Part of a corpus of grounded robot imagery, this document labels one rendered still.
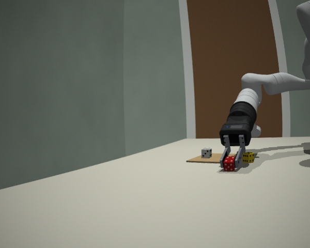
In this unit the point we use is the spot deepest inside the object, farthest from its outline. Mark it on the tan mat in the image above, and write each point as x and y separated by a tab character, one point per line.
215	158

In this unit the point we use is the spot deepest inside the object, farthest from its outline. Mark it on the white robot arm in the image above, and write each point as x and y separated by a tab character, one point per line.
282	82

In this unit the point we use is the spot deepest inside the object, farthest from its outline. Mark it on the yellow die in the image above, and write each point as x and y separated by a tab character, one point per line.
248	157

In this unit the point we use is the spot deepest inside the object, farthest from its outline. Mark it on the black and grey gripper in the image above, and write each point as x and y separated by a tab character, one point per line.
239	128

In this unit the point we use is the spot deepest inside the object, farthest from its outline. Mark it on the white die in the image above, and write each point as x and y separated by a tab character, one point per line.
206	152

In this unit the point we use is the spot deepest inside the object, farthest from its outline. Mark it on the red die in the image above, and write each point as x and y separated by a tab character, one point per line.
229	164

